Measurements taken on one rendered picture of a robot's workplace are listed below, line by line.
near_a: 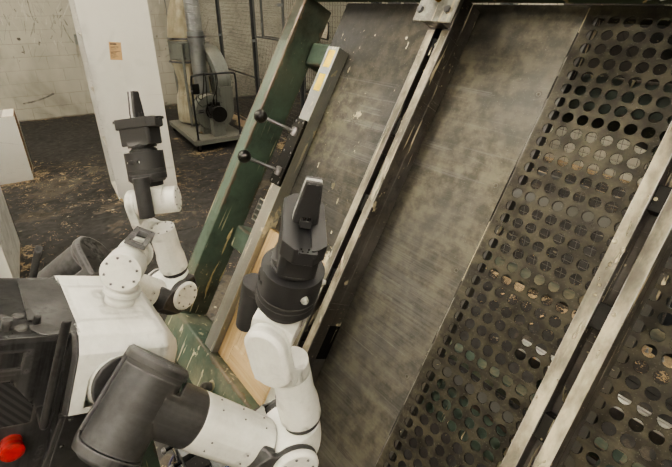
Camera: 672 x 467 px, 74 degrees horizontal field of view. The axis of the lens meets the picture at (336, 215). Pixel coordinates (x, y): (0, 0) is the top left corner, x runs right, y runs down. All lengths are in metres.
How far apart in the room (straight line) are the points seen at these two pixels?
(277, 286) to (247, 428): 0.29
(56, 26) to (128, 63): 4.41
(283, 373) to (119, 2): 4.27
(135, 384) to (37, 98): 8.59
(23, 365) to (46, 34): 8.40
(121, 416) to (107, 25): 4.20
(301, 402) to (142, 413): 0.24
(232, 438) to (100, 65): 4.19
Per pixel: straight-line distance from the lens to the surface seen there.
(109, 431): 0.73
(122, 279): 0.84
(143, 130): 1.13
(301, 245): 0.54
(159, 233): 1.19
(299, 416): 0.80
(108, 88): 4.74
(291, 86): 1.52
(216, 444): 0.79
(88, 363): 0.81
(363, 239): 1.00
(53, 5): 9.07
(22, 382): 0.85
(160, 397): 0.72
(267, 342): 0.65
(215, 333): 1.42
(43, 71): 9.12
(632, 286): 0.75
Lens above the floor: 1.84
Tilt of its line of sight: 26 degrees down
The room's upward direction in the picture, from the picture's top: straight up
